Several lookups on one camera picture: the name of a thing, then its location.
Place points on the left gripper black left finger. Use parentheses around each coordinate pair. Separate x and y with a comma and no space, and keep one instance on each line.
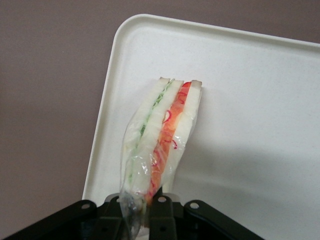
(75,225)

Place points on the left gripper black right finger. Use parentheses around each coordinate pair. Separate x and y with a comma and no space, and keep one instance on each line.
(200,225)

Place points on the triangle sandwich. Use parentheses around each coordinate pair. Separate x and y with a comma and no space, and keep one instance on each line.
(155,120)

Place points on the cream plastic tray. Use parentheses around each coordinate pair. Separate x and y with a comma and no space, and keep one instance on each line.
(250,125)

